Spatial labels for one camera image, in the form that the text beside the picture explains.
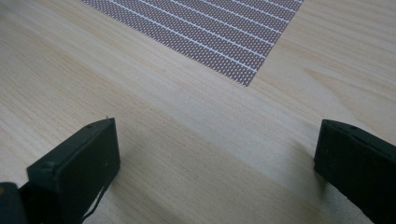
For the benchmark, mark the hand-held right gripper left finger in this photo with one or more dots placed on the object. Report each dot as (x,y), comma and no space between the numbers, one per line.
(74,168)

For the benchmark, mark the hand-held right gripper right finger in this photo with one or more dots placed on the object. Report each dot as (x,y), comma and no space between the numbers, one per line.
(358,165)

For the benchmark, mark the brown striped woven placemat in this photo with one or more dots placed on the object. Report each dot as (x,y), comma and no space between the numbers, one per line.
(214,31)

